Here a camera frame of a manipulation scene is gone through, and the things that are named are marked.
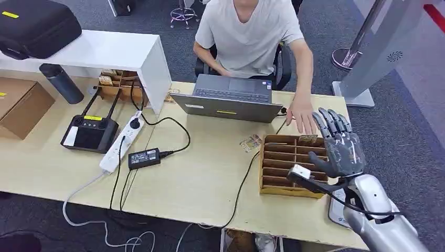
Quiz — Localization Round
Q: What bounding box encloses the person's left hand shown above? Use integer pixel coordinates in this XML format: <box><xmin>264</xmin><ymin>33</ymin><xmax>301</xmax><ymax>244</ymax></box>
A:
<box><xmin>285</xmin><ymin>97</ymin><xmax>319</xmax><ymax>136</ymax></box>

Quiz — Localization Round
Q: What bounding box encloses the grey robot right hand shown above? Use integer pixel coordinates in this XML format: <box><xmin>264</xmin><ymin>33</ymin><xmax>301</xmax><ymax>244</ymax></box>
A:
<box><xmin>308</xmin><ymin>107</ymin><xmax>366</xmax><ymax>179</ymax></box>

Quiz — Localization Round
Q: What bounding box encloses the grey laptop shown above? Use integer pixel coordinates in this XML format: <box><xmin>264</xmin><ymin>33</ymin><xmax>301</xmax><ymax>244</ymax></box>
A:
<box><xmin>169</xmin><ymin>73</ymin><xmax>284</xmax><ymax>124</ymax></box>

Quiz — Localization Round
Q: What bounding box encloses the person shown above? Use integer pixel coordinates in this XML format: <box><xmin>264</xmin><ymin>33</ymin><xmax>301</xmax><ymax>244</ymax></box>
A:
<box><xmin>193</xmin><ymin>0</ymin><xmax>319</xmax><ymax>135</ymax></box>

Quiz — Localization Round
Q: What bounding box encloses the black office chair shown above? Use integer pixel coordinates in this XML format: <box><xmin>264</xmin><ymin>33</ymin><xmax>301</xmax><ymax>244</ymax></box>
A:
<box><xmin>194</xmin><ymin>43</ymin><xmax>293</xmax><ymax>92</ymax></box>

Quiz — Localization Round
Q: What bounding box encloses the wooden card box with dividers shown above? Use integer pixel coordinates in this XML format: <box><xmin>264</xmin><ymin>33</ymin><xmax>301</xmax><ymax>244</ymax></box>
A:
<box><xmin>259</xmin><ymin>134</ymin><xmax>329</xmax><ymax>200</ymax></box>

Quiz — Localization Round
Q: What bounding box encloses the clear sleeved card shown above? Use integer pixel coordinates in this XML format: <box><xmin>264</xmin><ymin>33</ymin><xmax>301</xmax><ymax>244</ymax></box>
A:
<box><xmin>239</xmin><ymin>134</ymin><xmax>263</xmax><ymax>154</ymax></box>

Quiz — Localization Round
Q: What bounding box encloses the white flat device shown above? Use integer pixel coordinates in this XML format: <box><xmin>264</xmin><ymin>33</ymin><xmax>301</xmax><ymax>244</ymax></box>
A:
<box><xmin>327</xmin><ymin>198</ymin><xmax>352</xmax><ymax>229</ymax></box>

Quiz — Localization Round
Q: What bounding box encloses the chrome stool base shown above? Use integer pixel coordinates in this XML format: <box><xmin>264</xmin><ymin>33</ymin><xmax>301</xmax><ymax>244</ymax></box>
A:
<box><xmin>169</xmin><ymin>0</ymin><xmax>200</xmax><ymax>30</ymax></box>

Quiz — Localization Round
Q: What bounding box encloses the grey kiosk stand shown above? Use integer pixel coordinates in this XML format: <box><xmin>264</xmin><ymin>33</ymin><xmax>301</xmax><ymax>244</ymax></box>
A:
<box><xmin>332</xmin><ymin>0</ymin><xmax>427</xmax><ymax>109</ymax></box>

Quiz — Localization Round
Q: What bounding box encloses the wooden card box with cards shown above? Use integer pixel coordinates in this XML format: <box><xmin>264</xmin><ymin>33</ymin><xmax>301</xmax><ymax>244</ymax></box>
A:
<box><xmin>97</xmin><ymin>69</ymin><xmax>149</xmax><ymax>104</ymax></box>

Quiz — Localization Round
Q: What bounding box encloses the black power adapter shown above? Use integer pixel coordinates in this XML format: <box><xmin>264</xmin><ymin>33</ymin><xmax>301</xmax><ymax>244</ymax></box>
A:
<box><xmin>128</xmin><ymin>148</ymin><xmax>162</xmax><ymax>171</ymax></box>

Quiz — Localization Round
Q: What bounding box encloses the white cloth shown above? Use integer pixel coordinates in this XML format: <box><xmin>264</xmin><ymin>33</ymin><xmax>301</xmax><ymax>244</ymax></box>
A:
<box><xmin>255</xmin><ymin>234</ymin><xmax>277</xmax><ymax>252</ymax></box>

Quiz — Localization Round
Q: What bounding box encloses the black bin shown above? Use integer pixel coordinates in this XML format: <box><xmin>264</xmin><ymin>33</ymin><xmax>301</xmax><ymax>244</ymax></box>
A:
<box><xmin>107</xmin><ymin>0</ymin><xmax>136</xmax><ymax>17</ymax></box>

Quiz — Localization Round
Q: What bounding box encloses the white desk shelf riser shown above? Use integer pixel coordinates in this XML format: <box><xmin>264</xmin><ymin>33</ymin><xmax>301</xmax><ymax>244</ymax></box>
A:
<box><xmin>0</xmin><ymin>29</ymin><xmax>173</xmax><ymax>115</ymax></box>

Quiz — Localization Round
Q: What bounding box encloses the white power strip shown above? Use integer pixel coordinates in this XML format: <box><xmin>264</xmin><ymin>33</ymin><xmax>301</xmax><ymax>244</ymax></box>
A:
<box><xmin>99</xmin><ymin>110</ymin><xmax>145</xmax><ymax>175</ymax></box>

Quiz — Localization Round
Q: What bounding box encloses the brown cardboard box with tape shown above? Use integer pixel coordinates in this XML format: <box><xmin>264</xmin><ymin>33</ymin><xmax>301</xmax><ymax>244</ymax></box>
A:
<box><xmin>226</xmin><ymin>229</ymin><xmax>257</xmax><ymax>252</ymax></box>

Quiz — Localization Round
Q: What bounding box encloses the black remote controller with antennas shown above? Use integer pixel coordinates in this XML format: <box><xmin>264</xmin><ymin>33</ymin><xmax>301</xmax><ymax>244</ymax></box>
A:
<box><xmin>60</xmin><ymin>86</ymin><xmax>120</xmax><ymax>154</ymax></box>

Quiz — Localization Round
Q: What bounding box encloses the dark grey thermos bottle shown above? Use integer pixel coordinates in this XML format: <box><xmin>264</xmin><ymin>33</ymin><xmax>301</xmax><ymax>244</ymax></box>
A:
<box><xmin>38</xmin><ymin>63</ymin><xmax>85</xmax><ymax>105</ymax></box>

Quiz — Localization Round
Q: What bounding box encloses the black carry case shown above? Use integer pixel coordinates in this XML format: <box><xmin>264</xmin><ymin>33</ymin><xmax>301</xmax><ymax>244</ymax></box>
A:
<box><xmin>0</xmin><ymin>0</ymin><xmax>83</xmax><ymax>60</ymax></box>

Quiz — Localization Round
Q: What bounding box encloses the plain brown cardboard box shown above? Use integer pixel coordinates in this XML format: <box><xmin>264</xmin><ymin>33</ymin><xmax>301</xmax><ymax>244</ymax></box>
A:
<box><xmin>0</xmin><ymin>77</ymin><xmax>56</xmax><ymax>141</ymax></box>

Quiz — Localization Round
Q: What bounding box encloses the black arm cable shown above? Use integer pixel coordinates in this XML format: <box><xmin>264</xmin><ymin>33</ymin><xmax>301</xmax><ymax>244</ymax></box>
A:
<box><xmin>288</xmin><ymin>174</ymin><xmax>404</xmax><ymax>225</ymax></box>

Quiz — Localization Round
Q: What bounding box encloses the chrome stanchion post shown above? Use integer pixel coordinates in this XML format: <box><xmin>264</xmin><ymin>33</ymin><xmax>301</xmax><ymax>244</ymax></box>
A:
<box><xmin>331</xmin><ymin>0</ymin><xmax>387</xmax><ymax>71</ymax></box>

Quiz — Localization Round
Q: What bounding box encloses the black adapter output cable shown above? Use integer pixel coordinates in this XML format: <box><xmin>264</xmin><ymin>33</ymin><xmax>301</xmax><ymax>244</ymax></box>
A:
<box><xmin>130</xmin><ymin>80</ymin><xmax>192</xmax><ymax>156</ymax></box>

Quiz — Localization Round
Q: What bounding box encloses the long black laptop cable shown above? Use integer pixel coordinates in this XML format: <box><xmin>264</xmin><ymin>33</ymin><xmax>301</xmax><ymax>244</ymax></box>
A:
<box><xmin>220</xmin><ymin>108</ymin><xmax>296</xmax><ymax>229</ymax></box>

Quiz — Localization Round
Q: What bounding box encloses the black plug cable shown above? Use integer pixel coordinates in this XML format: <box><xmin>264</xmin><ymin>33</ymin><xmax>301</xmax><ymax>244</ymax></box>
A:
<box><xmin>109</xmin><ymin>135</ymin><xmax>126</xmax><ymax>211</ymax></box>

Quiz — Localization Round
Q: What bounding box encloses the black adapter mains cable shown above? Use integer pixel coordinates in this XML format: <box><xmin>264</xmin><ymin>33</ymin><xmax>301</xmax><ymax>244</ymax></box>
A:
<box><xmin>120</xmin><ymin>169</ymin><xmax>132</xmax><ymax>212</ymax></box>

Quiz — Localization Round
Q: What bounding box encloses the white power strip cable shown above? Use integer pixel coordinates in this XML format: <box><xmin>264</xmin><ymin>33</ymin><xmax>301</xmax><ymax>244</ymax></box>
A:
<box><xmin>62</xmin><ymin>173</ymin><xmax>156</xmax><ymax>252</ymax></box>

